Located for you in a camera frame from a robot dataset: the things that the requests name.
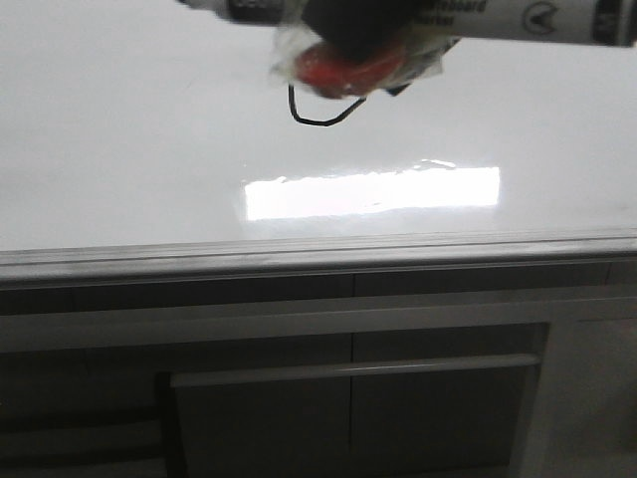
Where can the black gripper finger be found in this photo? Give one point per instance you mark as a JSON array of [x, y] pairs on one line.
[[357, 29]]

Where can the black whiteboard marker with tape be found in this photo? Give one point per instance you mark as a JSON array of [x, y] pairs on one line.
[[418, 49]]

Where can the white whiteboard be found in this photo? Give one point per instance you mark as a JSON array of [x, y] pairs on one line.
[[143, 138]]

